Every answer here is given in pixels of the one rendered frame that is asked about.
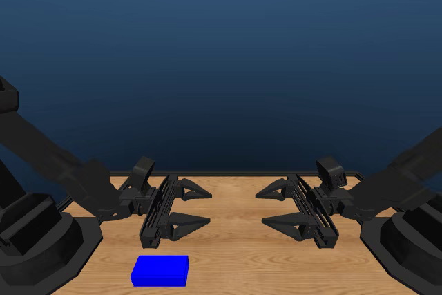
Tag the blue hollow socket block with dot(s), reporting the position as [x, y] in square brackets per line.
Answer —
[159, 271]

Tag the black table frame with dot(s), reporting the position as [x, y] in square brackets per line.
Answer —
[241, 172]

